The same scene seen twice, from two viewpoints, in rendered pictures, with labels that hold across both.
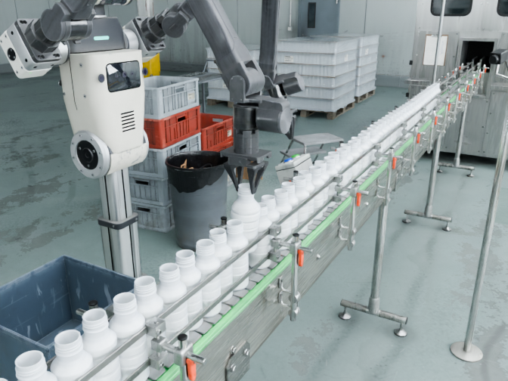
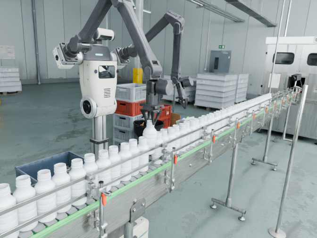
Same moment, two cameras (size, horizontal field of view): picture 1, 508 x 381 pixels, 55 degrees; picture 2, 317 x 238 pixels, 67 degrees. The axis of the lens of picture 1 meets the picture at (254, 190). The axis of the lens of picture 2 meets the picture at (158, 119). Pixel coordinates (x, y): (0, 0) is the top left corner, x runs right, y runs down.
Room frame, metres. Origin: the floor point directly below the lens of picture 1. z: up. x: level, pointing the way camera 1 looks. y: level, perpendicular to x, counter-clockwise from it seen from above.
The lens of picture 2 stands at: (-0.03, -0.15, 1.52)
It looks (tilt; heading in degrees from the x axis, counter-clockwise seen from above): 14 degrees down; 7
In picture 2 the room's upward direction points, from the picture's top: 3 degrees clockwise
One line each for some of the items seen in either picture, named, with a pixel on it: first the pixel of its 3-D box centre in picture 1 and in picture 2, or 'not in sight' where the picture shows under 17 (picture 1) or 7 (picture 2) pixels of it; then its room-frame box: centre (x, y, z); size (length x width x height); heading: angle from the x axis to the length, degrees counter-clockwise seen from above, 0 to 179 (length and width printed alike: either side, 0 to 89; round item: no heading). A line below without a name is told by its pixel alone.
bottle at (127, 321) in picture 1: (128, 339); (77, 181); (0.70, 0.22, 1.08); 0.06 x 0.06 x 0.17
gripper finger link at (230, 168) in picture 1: (243, 172); (149, 114); (1.07, 0.02, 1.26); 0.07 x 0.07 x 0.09; 61
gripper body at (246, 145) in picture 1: (246, 143); (151, 99); (1.07, 0.02, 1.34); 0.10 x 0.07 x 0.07; 61
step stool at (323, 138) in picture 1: (310, 154); not in sight; (4.88, -0.58, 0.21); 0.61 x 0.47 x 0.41; 24
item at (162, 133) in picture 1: (159, 124); (133, 105); (3.78, 0.74, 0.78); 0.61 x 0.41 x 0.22; 157
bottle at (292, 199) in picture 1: (287, 211); (175, 139); (1.27, -0.09, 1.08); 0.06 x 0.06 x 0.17
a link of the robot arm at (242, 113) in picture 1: (248, 116); (153, 87); (1.06, 0.01, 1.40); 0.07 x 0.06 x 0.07; 61
